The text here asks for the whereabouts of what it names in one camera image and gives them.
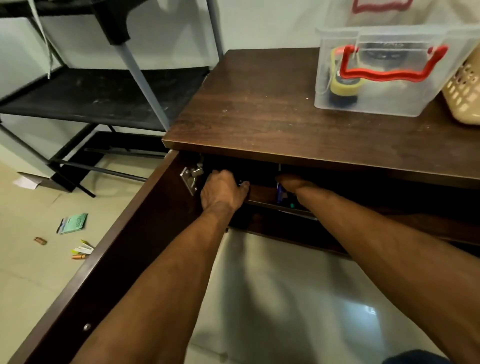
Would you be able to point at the person's right hand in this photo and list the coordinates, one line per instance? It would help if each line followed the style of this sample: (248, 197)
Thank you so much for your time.
(298, 185)

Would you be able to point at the person's left hand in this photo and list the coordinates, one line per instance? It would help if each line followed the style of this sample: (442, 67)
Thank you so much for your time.
(223, 191)

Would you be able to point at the black orange shoe brush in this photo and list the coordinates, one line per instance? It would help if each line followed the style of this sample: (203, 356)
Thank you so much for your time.
(346, 79)

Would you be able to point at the clear plastic storage box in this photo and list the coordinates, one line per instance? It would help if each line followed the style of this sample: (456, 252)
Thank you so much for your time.
(405, 94)

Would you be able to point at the beige plastic basket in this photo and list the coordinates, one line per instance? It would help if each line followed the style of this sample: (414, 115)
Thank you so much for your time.
(465, 94)

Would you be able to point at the person's right forearm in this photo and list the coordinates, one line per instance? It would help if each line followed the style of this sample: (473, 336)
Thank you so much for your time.
(405, 270)

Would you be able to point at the person's left forearm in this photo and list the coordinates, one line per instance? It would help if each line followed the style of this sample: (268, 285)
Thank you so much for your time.
(165, 292)

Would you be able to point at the dark brown wooden cabinet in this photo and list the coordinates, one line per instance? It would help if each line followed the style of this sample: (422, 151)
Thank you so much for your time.
(262, 105)

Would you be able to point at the person's right leg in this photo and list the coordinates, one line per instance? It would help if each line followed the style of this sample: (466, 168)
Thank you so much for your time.
(416, 357)

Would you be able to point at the black metal shoe rack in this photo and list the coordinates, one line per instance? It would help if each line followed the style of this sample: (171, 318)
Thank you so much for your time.
(105, 94)

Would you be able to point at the green paper packet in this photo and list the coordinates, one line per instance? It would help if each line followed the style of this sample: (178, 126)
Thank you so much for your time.
(73, 223)

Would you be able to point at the small orange marker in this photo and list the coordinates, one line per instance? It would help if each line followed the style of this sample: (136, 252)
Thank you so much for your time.
(78, 256)

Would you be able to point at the small brass cylinder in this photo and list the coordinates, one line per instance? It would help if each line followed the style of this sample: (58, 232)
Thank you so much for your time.
(40, 241)

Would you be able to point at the white paper sheet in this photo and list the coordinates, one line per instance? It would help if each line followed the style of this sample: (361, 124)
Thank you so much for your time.
(28, 182)

